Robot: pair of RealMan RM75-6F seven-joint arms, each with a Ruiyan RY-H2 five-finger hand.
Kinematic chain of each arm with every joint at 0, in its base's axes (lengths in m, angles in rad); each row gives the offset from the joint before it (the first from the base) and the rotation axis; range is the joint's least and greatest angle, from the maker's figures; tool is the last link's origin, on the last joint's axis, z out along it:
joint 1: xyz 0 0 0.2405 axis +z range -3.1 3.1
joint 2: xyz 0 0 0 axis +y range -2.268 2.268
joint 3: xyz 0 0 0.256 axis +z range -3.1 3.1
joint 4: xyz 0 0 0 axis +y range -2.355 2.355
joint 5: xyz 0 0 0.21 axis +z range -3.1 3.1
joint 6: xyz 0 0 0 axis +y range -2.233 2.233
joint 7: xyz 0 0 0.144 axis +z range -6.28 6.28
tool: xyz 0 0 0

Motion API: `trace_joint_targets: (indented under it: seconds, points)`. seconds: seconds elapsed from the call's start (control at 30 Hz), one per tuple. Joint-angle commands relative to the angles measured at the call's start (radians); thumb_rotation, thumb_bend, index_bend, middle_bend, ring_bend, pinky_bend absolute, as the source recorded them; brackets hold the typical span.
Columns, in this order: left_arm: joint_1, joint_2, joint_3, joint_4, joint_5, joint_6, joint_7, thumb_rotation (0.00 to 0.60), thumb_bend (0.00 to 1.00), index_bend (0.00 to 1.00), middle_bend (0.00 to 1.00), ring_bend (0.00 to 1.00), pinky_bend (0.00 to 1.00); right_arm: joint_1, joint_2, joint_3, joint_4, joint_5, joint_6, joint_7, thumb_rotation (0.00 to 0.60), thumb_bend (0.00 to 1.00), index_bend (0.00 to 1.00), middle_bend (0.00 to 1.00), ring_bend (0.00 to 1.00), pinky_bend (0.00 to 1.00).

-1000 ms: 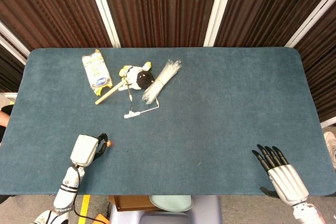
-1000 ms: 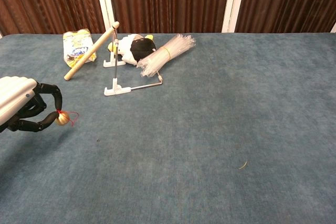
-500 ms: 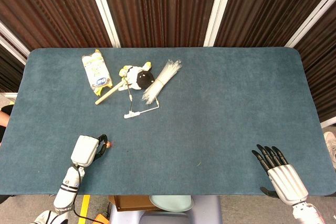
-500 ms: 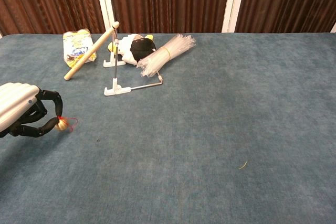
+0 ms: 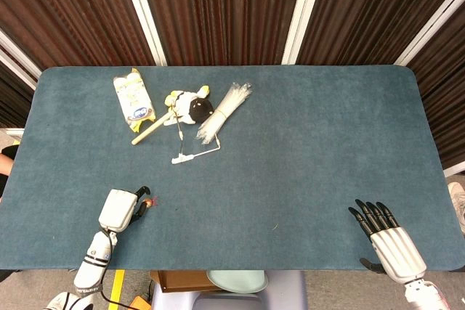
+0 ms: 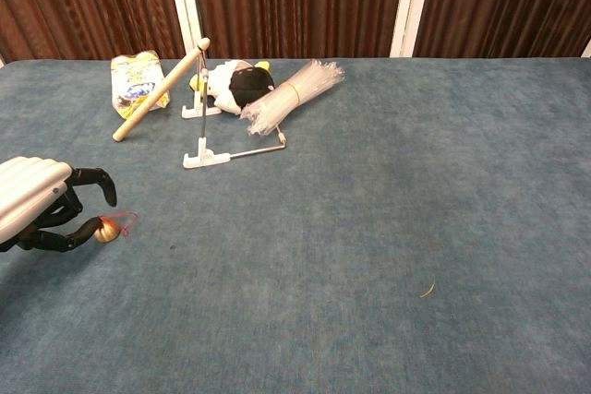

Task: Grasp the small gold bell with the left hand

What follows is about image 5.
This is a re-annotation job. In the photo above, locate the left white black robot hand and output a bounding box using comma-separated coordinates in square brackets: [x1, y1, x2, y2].
[97, 185, 152, 233]

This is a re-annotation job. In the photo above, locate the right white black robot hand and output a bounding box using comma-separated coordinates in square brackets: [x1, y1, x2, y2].
[347, 199, 428, 284]

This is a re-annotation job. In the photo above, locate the white sneaker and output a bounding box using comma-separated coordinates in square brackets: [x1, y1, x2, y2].
[447, 181, 465, 234]

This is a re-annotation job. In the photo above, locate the yellow floor strip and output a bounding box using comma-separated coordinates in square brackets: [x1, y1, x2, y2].
[108, 269, 126, 310]

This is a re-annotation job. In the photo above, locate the wooden stick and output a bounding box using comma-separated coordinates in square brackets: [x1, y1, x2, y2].
[131, 112, 174, 147]

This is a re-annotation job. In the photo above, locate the orange flat object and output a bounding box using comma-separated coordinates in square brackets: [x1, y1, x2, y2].
[126, 295, 153, 310]

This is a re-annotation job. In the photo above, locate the brown cardboard box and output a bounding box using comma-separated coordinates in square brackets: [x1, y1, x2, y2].
[156, 269, 222, 293]

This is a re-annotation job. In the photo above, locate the white yellow snack packet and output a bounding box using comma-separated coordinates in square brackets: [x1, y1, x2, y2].
[112, 67, 157, 134]

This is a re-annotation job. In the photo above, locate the lavender plastic stool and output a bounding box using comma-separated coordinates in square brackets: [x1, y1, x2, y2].
[150, 269, 309, 310]

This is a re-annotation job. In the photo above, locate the black white plush toy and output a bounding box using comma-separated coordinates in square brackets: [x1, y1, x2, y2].
[163, 85, 215, 126]

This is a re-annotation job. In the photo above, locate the pale green round plate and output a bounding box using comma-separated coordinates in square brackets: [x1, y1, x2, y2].
[206, 269, 269, 295]

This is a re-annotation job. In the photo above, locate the blue felt table mat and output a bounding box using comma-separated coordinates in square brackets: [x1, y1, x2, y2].
[0, 65, 465, 272]

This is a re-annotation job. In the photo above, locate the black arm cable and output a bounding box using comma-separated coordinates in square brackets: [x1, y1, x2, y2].
[98, 229, 137, 308]

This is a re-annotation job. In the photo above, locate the white wire frame tool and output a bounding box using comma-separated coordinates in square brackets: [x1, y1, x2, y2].
[171, 105, 222, 165]

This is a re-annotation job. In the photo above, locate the bundle of white cable ties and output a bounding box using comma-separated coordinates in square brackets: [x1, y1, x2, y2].
[196, 82, 253, 145]

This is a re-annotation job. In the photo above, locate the white partition post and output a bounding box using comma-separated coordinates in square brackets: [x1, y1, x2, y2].
[0, 28, 43, 81]
[394, 0, 465, 67]
[281, 0, 328, 66]
[118, 0, 168, 67]

